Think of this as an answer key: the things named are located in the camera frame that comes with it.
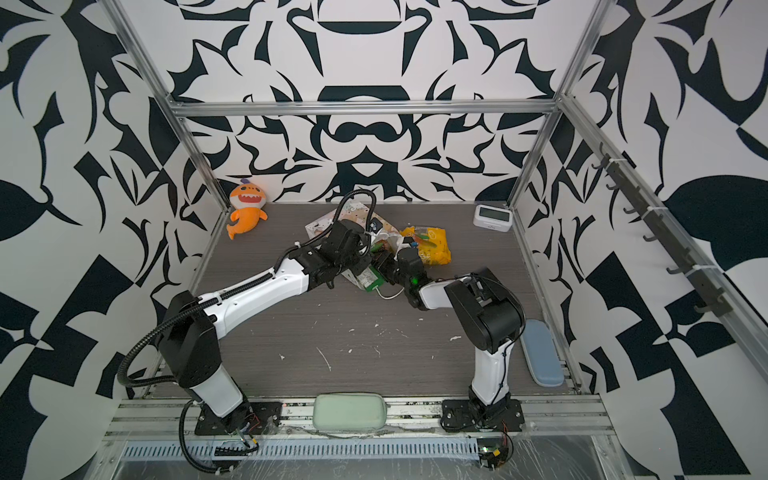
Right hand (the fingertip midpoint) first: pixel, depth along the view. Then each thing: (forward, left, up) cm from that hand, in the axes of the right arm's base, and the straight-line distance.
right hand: (368, 255), depth 92 cm
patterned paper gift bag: (-6, -4, +18) cm, 20 cm away
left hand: (-2, 0, +10) cm, 10 cm away
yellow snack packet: (+9, -21, -6) cm, 23 cm away
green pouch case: (-40, +4, -9) cm, 41 cm away
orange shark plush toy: (+27, +45, -1) cm, 53 cm away
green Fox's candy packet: (-3, 0, -8) cm, 9 cm away
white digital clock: (+22, -45, -9) cm, 51 cm away
